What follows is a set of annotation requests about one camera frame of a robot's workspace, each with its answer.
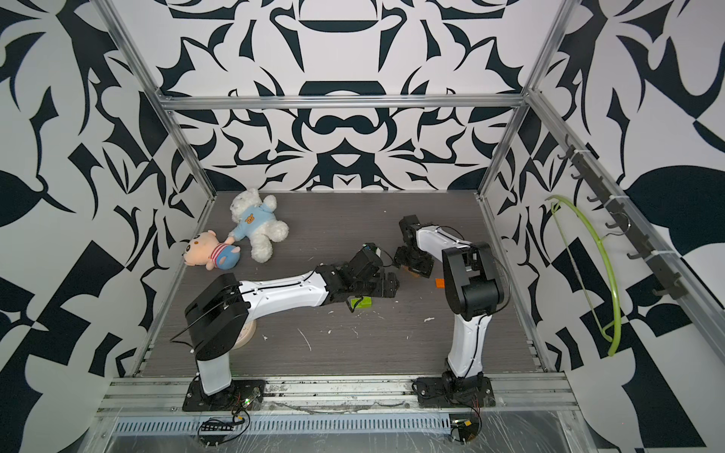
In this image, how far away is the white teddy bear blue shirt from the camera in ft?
3.17

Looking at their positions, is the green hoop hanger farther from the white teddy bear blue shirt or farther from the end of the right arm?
the white teddy bear blue shirt

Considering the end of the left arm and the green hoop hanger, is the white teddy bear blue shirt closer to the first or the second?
the end of the left arm
